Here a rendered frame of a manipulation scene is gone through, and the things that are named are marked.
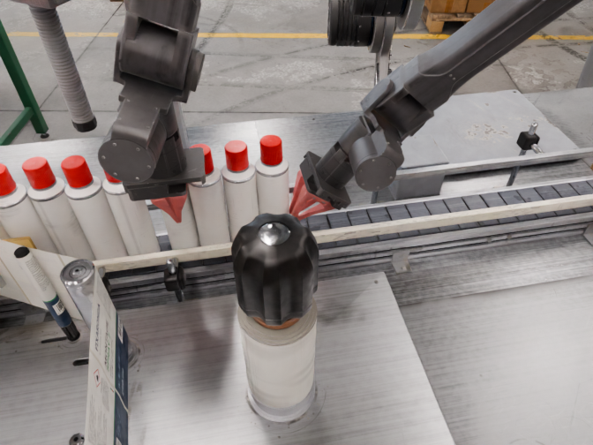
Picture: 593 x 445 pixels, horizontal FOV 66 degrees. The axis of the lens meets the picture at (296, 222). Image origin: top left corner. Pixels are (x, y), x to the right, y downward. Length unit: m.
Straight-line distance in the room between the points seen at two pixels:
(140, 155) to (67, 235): 0.31
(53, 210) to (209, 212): 0.22
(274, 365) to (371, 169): 0.29
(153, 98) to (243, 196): 0.24
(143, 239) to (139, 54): 0.34
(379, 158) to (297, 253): 0.27
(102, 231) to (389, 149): 0.44
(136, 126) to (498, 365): 0.61
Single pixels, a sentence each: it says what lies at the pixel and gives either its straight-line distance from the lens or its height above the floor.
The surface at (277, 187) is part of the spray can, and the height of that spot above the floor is 1.01.
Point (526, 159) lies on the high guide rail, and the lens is 0.95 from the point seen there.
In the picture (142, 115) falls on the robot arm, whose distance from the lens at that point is 0.50.
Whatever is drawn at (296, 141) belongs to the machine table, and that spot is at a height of 0.83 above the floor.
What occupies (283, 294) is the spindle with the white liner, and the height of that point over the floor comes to 1.14.
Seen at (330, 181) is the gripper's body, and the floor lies 1.02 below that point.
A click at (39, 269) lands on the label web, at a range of 0.65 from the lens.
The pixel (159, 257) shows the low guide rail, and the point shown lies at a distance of 0.77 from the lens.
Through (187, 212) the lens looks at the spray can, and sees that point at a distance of 0.74.
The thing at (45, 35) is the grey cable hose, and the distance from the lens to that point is 0.72.
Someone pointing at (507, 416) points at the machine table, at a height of 0.83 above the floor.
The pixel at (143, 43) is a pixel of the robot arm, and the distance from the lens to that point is 0.52.
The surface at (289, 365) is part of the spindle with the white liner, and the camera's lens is 0.51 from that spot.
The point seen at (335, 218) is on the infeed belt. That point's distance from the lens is 0.85.
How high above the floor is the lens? 1.47
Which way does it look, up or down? 44 degrees down
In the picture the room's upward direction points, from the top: straight up
